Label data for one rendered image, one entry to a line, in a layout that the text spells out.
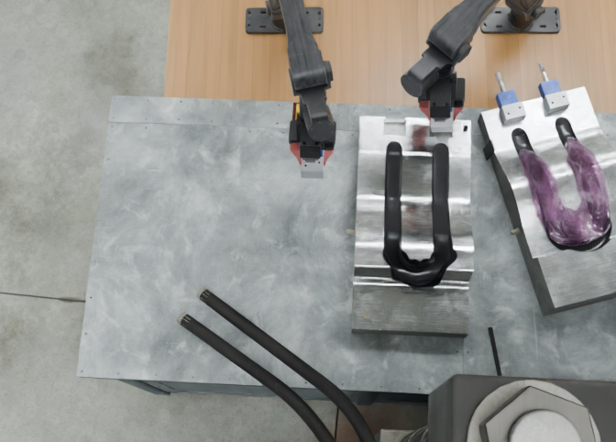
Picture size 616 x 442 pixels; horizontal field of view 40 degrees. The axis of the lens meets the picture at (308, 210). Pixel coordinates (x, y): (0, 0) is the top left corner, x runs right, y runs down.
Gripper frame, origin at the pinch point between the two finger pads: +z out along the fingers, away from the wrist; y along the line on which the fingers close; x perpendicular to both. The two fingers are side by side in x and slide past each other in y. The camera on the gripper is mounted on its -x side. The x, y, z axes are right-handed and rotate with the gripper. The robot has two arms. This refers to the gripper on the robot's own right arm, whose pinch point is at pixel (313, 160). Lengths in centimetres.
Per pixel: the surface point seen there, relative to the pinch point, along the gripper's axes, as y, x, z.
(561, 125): 59, 18, 2
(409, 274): 22.7, -17.3, 17.8
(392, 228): 18.5, -10.8, 9.8
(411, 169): 22.7, 4.0, 5.3
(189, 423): -39, -6, 110
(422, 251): 24.9, -16.8, 10.3
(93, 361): -49, -33, 34
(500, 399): 21, -101, -68
